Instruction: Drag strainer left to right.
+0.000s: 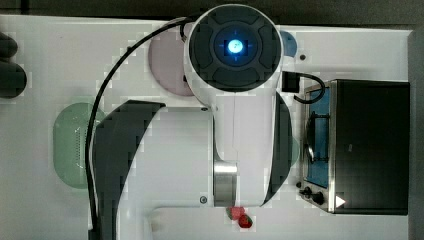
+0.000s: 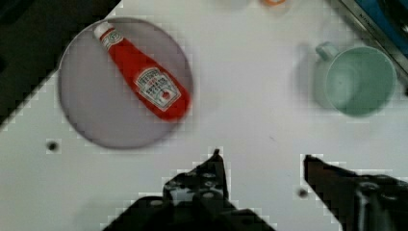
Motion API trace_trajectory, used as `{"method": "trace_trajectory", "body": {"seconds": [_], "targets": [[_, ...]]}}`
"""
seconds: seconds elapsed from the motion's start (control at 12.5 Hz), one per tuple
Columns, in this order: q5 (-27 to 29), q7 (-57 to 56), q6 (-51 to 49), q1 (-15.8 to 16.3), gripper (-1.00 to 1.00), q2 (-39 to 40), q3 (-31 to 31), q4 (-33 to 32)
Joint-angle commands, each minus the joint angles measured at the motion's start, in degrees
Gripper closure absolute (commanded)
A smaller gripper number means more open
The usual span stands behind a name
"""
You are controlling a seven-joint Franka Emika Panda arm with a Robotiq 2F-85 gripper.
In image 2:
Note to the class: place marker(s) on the red ketchup bottle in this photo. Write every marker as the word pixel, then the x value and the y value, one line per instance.
pixel 157 89

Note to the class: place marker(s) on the grey round plate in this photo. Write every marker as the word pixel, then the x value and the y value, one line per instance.
pixel 94 97

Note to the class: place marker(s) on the orange fruit toy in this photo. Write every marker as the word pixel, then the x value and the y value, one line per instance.
pixel 274 3

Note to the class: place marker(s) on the mint green mug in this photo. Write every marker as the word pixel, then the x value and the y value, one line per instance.
pixel 358 81

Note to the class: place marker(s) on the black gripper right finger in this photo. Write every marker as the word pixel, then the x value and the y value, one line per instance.
pixel 359 202

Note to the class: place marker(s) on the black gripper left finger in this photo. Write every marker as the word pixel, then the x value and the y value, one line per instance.
pixel 197 200

